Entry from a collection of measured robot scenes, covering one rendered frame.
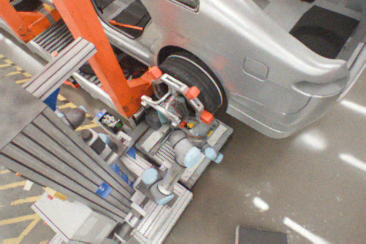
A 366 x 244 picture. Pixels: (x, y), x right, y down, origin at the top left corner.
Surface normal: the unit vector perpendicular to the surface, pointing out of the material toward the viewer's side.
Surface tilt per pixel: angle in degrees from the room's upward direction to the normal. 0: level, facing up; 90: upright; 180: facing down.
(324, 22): 0
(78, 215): 0
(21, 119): 0
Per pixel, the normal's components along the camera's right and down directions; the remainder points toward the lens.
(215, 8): -0.50, 0.29
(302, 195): -0.10, -0.51
